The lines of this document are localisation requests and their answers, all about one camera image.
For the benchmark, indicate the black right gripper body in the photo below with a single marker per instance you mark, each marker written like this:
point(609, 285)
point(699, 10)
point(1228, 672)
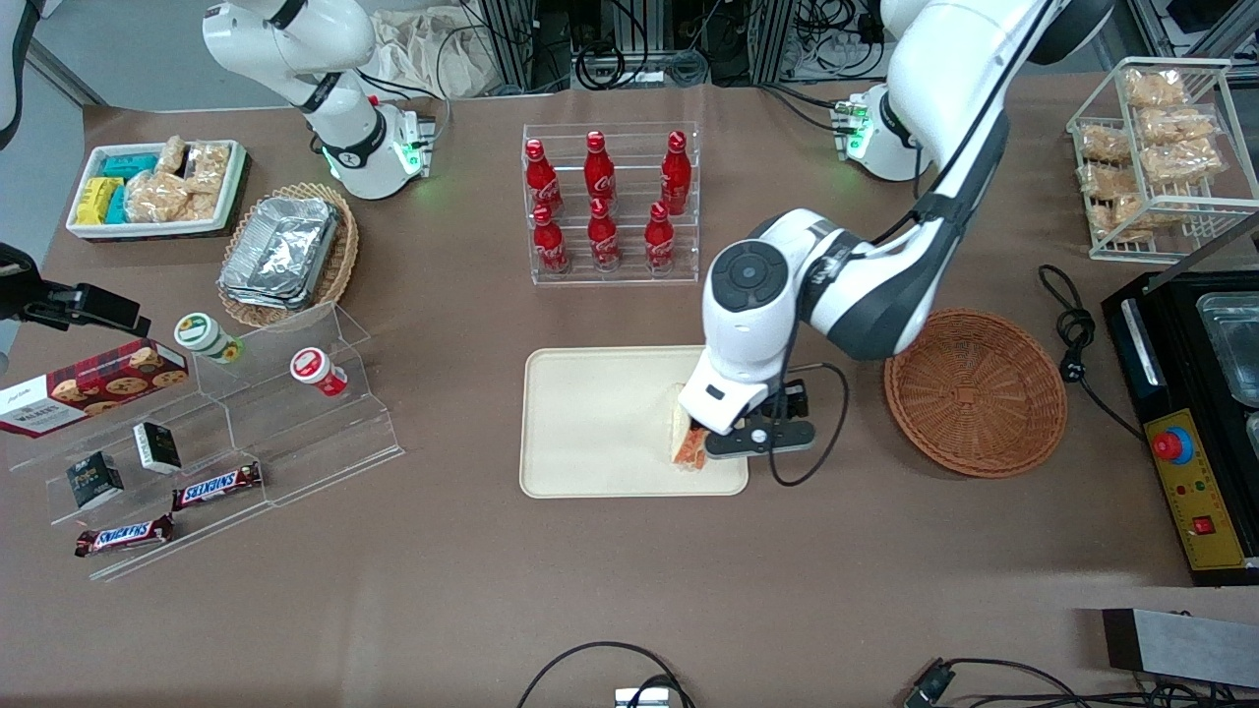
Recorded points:
point(61, 298)

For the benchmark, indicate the triangular sandwich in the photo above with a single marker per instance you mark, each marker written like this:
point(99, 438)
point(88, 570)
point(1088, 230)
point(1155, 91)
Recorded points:
point(680, 433)

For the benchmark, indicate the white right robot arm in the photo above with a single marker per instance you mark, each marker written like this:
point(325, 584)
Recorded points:
point(344, 138)

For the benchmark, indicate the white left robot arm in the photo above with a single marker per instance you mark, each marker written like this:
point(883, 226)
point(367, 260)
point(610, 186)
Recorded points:
point(944, 98)

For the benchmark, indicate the white rectangular snack tray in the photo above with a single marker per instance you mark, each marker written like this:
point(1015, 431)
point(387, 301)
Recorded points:
point(148, 229)

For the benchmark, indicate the cream plastic serving tray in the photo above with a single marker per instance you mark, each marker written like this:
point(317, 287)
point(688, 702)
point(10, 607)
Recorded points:
point(590, 423)

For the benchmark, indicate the round brown wicker basket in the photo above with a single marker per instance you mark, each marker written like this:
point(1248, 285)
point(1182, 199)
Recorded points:
point(974, 393)

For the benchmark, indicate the light oval wicker basket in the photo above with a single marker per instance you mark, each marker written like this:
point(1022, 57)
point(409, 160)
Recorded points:
point(339, 265)

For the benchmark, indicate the red tartan cookie box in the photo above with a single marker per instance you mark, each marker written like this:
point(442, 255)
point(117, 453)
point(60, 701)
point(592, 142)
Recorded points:
point(98, 388)

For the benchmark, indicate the teal snack pack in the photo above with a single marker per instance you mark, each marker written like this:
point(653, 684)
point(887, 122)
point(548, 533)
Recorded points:
point(130, 165)
point(117, 205)

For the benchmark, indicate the yellow snack pack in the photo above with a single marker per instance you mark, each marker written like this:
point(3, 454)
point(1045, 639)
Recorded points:
point(96, 200)

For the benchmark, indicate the green lid yogurt cup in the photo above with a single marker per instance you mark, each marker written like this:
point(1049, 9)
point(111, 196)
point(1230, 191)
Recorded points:
point(200, 332)

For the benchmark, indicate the clear bag of crackers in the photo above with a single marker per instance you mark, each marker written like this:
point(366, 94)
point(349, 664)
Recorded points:
point(171, 155)
point(209, 167)
point(157, 197)
point(204, 206)

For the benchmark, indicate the small black carton box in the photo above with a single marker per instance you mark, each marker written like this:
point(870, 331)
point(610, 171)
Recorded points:
point(157, 447)
point(95, 480)

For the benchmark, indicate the foil container stack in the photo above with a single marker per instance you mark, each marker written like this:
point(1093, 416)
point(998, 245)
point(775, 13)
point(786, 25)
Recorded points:
point(280, 251)

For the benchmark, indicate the clear acrylic bottle rack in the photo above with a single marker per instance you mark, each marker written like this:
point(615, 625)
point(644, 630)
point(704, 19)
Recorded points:
point(629, 277)

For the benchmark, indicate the brown Snickers bar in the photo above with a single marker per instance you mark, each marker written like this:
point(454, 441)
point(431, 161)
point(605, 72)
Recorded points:
point(123, 536)
point(216, 486)

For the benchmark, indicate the red cola bottle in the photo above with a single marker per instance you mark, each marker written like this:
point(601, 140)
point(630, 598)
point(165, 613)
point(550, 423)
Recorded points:
point(599, 172)
point(659, 244)
point(604, 241)
point(543, 182)
point(676, 177)
point(551, 246)

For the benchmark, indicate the red lid yogurt cup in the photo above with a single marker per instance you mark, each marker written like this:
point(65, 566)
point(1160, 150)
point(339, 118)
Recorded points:
point(313, 367)

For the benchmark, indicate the clear acrylic stepped shelf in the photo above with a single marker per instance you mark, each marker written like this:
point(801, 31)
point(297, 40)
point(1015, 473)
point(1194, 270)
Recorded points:
point(315, 433)

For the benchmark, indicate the silver metal clamp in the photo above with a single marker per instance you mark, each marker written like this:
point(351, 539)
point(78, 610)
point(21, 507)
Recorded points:
point(641, 699)

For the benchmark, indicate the clear bag of pastry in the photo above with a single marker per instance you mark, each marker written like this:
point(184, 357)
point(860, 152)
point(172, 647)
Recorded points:
point(1159, 88)
point(1116, 216)
point(1107, 180)
point(1104, 144)
point(1180, 126)
point(1180, 163)

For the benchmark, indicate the beige cloth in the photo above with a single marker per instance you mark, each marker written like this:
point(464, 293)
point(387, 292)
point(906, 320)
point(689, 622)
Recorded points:
point(433, 54)

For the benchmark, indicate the black appliance yellow panel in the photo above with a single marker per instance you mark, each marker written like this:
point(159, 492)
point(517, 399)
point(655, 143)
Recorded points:
point(1195, 492)

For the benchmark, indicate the grey metal box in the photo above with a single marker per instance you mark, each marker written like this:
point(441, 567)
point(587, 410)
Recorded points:
point(1180, 644)

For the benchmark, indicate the steel pan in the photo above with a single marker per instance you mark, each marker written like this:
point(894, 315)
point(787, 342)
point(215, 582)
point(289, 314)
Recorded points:
point(1234, 344)

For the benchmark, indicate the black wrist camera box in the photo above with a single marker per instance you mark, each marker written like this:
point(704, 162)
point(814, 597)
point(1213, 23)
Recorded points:
point(793, 399)

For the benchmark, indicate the aluminium frame post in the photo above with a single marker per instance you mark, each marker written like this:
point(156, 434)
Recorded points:
point(772, 39)
point(511, 39)

